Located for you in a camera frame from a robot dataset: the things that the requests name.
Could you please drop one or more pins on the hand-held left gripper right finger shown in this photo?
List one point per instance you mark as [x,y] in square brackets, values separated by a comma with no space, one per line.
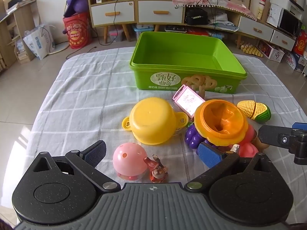
[211,155]

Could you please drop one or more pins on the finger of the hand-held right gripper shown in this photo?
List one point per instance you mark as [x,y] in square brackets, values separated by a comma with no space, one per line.
[301,125]
[273,136]

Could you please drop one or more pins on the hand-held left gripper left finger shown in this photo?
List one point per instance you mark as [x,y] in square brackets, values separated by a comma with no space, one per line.
[94,153]

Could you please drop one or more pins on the purple toy grapes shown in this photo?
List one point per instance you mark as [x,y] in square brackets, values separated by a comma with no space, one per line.
[193,135]

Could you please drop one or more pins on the pink rubber toy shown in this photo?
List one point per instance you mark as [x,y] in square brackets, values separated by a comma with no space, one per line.
[249,151]

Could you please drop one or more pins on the orange toy pot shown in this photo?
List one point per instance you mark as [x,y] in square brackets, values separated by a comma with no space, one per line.
[220,122]

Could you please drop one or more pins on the pink clear capsule ball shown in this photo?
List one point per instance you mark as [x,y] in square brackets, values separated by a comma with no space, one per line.
[129,158]

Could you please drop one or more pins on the small dwarf figurine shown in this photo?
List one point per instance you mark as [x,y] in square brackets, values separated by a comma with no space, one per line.
[157,170]

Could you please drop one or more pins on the pink lid contact lens case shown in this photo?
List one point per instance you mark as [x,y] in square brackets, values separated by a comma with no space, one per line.
[188,100]

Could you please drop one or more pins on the yellow toy pot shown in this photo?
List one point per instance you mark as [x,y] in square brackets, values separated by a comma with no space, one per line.
[151,119]

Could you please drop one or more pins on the green plastic box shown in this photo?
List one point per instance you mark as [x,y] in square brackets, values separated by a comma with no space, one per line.
[168,50]

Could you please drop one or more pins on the toy corn cob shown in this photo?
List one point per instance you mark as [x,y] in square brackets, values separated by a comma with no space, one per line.
[254,110]

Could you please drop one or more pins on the grey checked tablecloth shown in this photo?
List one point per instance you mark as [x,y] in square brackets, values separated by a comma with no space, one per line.
[84,100]

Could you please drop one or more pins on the blue white carton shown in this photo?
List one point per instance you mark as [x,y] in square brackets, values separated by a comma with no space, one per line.
[296,62]

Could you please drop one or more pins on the white red carton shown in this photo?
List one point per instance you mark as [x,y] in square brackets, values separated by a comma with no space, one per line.
[274,52]

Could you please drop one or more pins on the red gift box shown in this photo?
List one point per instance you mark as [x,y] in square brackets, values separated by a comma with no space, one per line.
[302,42]

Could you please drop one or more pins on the black microwave oven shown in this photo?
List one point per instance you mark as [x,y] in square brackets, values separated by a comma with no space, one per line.
[289,22]

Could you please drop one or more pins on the low wooden cabinet white drawers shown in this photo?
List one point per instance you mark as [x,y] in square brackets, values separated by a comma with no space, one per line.
[256,30]

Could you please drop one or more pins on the red printed bag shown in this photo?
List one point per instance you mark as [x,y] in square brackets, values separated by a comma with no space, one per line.
[76,32]

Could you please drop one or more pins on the white paper bag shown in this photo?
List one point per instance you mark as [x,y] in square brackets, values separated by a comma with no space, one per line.
[39,42]

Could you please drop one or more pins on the stack of papers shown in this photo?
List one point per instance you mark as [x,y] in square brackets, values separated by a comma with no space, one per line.
[223,22]

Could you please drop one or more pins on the white printer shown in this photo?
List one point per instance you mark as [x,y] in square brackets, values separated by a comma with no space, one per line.
[285,1]

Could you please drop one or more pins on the tall red white tube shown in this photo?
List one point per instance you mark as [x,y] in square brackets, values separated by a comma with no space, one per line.
[261,2]

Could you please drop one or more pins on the blue lid plastic bin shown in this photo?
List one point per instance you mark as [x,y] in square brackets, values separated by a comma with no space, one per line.
[144,32]

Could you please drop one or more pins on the black bag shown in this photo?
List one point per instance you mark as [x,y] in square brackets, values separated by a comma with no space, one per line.
[196,16]

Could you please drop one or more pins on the tall wooden cabinet white drawers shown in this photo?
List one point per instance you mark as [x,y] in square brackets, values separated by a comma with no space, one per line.
[112,14]

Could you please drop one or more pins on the wooden shelf unit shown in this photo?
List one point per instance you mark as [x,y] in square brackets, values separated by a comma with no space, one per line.
[16,28]

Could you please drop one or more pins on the purple plush toy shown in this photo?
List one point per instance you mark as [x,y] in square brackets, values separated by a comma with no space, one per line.
[78,2]

